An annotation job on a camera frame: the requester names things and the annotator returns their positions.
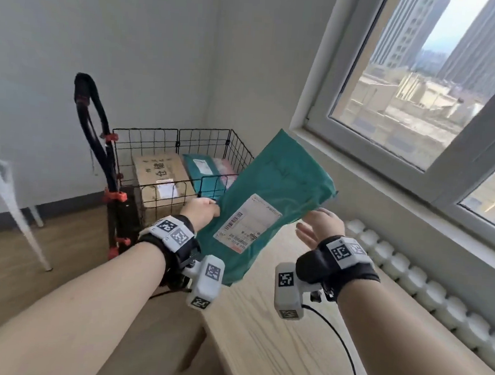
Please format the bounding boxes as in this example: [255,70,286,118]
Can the person's left hand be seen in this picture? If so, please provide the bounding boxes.
[177,195,221,235]

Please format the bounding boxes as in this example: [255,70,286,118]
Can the person's right hand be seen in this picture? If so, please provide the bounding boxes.
[295,206,348,253]

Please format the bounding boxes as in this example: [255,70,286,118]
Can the cardboard box black print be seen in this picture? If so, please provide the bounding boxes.
[137,193,187,230]

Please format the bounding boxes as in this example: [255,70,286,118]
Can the pink mailer bag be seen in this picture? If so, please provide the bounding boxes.
[211,156,240,190]

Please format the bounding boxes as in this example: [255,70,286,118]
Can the cardboard box red-marked label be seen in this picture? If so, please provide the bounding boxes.
[129,150,193,203]

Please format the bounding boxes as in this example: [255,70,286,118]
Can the black wire cart basket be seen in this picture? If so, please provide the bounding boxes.
[60,72,261,271]

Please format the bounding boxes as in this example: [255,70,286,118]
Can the person's left forearm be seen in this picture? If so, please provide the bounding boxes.
[0,230,169,375]

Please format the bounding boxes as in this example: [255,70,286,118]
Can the person's right forearm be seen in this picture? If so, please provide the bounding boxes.
[331,277,495,375]

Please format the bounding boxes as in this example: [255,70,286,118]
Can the white radiator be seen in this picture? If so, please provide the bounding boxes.
[334,218,495,375]

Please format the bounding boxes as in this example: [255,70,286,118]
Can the wooden table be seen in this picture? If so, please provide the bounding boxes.
[196,216,495,375]

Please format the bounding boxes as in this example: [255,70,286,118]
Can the white marble-top side table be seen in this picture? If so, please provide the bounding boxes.
[0,123,65,273]

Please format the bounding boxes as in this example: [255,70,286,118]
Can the black wrist strap white markers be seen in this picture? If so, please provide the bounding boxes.
[133,212,203,291]
[293,232,384,305]

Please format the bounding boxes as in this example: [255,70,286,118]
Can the white wrist camera with markers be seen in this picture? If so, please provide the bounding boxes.
[271,262,323,324]
[179,253,227,312]

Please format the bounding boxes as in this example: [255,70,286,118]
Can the thin black camera cable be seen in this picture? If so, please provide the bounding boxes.
[297,303,369,375]
[149,286,189,303]

